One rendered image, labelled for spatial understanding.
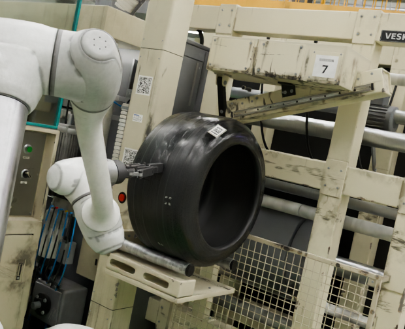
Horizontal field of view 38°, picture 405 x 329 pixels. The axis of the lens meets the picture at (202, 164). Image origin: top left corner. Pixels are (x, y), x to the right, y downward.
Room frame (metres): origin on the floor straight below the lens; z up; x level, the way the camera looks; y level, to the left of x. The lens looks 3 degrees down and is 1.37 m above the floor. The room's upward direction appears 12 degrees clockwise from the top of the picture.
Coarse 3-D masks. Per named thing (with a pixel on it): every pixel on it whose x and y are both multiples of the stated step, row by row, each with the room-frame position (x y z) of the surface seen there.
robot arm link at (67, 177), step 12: (60, 168) 1.57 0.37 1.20; (72, 168) 1.58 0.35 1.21; (84, 168) 1.61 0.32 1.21; (48, 180) 1.59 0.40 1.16; (60, 180) 1.56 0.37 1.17; (72, 180) 1.57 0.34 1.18; (84, 180) 1.59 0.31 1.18; (60, 192) 1.58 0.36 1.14; (72, 192) 1.59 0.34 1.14; (84, 192) 1.59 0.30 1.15; (72, 204) 1.61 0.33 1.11
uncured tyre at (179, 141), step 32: (160, 128) 2.06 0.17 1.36; (192, 128) 2.01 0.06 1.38; (160, 160) 1.96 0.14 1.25; (192, 160) 1.92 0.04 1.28; (224, 160) 2.42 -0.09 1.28; (256, 160) 2.20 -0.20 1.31; (128, 192) 2.02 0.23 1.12; (160, 192) 1.93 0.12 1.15; (192, 192) 1.91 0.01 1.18; (224, 192) 2.43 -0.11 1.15; (256, 192) 2.26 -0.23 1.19; (160, 224) 1.95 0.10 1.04; (192, 224) 1.94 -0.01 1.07; (224, 224) 2.36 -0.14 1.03; (192, 256) 2.00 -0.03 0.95; (224, 256) 2.13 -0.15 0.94
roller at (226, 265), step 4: (224, 260) 2.22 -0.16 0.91; (228, 260) 2.21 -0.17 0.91; (232, 260) 2.21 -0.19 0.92; (236, 260) 2.23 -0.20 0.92; (216, 264) 2.25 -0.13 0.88; (220, 264) 2.23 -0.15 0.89; (224, 264) 2.22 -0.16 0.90; (228, 264) 2.21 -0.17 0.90; (232, 264) 2.20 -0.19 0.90; (236, 264) 2.23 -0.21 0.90; (228, 268) 2.21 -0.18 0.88; (232, 268) 2.21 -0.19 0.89
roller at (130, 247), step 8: (128, 240) 2.17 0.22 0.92; (120, 248) 2.16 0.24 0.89; (128, 248) 2.14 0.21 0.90; (136, 248) 2.12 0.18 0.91; (144, 248) 2.11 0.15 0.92; (136, 256) 2.13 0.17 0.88; (144, 256) 2.09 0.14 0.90; (152, 256) 2.07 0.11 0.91; (160, 256) 2.05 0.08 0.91; (168, 256) 2.05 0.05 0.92; (160, 264) 2.05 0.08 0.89; (168, 264) 2.02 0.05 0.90; (176, 264) 2.00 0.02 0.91; (184, 264) 1.99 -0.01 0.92; (192, 264) 1.99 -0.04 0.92; (184, 272) 1.98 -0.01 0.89; (192, 272) 2.00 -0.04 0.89
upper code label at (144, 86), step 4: (140, 76) 2.30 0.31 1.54; (144, 76) 2.29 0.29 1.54; (148, 76) 2.28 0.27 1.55; (140, 80) 2.30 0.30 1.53; (144, 80) 2.29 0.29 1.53; (148, 80) 2.28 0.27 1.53; (140, 84) 2.30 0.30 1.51; (144, 84) 2.29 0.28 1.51; (148, 84) 2.27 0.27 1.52; (140, 88) 2.30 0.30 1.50; (144, 88) 2.28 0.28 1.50; (148, 88) 2.27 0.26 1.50; (136, 92) 2.31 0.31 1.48; (140, 92) 2.29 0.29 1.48; (144, 92) 2.28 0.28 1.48; (148, 92) 2.27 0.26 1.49
